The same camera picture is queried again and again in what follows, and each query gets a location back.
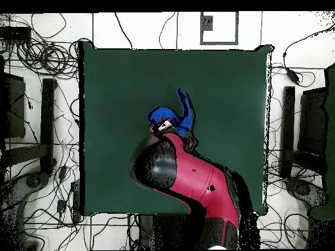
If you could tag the blue printed shirt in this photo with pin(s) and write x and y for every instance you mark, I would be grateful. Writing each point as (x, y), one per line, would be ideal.
(162, 113)

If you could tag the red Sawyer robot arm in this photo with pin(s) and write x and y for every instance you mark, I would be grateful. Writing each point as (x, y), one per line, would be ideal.
(199, 177)

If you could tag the black flat box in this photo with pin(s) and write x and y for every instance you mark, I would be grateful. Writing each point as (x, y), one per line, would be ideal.
(14, 33)

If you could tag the dark green table cloth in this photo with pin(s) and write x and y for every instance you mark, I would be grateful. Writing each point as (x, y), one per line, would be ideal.
(117, 91)

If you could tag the dark grey square tag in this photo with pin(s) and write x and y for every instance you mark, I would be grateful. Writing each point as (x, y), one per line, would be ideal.
(207, 23)

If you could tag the black power strip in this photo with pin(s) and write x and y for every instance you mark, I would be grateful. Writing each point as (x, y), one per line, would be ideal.
(76, 198)

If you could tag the small black adapter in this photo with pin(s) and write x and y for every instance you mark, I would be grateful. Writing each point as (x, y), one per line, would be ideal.
(61, 206)

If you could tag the black power adapter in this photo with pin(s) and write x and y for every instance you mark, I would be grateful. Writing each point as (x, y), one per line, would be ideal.
(292, 75)

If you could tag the grey chair base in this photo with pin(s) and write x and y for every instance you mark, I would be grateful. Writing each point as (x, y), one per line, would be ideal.
(34, 181)
(301, 188)

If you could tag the dark box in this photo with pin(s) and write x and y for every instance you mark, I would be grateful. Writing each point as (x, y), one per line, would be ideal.
(312, 123)
(14, 109)

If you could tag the green hanging cloth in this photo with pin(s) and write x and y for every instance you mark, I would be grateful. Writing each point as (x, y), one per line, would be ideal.
(331, 130)

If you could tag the grey square floor frame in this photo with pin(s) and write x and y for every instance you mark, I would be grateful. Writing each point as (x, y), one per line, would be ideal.
(219, 42)

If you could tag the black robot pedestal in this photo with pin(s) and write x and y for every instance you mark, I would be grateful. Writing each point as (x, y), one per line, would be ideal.
(167, 230)

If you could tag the black frame leg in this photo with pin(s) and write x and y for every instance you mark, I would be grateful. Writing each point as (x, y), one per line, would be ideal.
(47, 117)
(288, 125)

